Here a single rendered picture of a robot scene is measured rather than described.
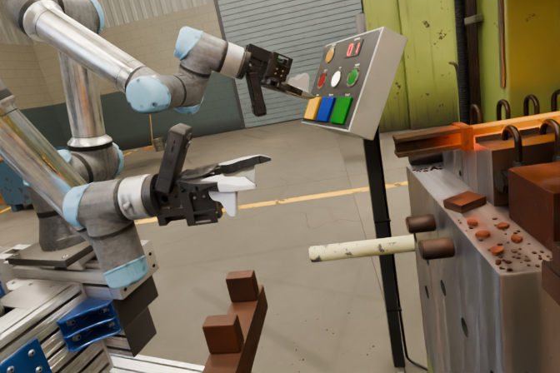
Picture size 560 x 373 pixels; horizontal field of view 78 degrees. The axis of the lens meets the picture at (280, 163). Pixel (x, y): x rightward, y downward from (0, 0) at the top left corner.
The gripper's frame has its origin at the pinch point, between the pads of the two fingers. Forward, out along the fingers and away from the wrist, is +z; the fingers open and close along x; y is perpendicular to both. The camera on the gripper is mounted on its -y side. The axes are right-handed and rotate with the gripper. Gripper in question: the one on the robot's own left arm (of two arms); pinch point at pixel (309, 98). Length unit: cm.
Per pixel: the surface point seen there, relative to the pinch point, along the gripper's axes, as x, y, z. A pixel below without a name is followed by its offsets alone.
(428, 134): -45.4, -4.8, 1.4
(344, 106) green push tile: -2.1, 0.9, 9.6
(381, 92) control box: -7.0, 7.1, 15.8
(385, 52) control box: -7.0, 16.7, 13.2
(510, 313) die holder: -64, -21, 1
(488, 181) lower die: -52, -9, 7
